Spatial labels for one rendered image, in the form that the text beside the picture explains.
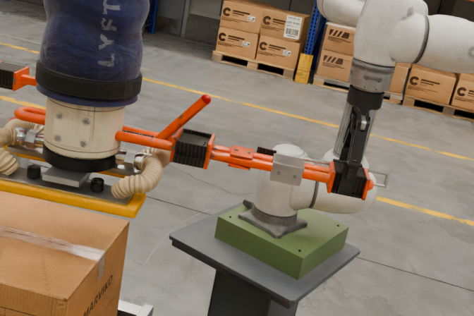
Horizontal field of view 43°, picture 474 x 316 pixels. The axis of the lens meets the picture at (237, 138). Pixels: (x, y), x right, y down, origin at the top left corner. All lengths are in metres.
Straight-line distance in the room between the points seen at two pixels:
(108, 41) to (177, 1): 8.97
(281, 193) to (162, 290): 1.33
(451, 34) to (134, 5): 0.64
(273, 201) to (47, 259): 0.80
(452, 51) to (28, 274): 1.02
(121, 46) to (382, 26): 0.53
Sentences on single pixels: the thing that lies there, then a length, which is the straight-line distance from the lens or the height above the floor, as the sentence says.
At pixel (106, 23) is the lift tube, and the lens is 1.25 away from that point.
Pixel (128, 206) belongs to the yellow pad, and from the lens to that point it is 1.30.
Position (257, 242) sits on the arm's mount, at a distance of 2.00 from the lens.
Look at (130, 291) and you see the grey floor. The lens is 3.12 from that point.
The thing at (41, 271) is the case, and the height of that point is 0.95.
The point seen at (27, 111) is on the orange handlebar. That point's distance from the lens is 1.43.
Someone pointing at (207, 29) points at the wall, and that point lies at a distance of 9.99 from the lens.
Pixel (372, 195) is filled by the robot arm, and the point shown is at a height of 1.01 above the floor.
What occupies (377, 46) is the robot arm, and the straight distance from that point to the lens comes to 1.26.
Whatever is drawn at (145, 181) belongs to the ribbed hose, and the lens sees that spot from 1.29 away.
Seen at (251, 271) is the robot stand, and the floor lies 0.75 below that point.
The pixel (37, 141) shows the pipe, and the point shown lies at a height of 1.21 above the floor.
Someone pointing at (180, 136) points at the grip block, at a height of 1.29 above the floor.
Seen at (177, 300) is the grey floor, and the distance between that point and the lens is 3.11.
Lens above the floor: 1.73
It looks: 18 degrees down
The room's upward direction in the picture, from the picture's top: 11 degrees clockwise
